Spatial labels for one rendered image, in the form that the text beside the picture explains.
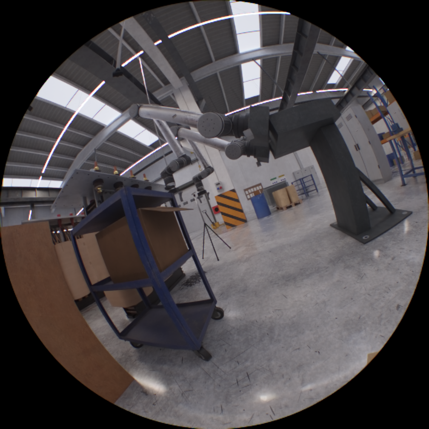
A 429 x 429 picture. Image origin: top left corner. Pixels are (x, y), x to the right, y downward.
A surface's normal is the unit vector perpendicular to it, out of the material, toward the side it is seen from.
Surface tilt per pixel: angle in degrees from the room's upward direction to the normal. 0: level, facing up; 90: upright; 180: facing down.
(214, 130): 117
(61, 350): 90
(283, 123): 90
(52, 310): 90
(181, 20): 174
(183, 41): 174
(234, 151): 111
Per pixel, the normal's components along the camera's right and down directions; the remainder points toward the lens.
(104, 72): 0.36, 0.93
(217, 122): -0.28, 0.50
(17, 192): 0.91, -0.35
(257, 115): -0.35, 0.11
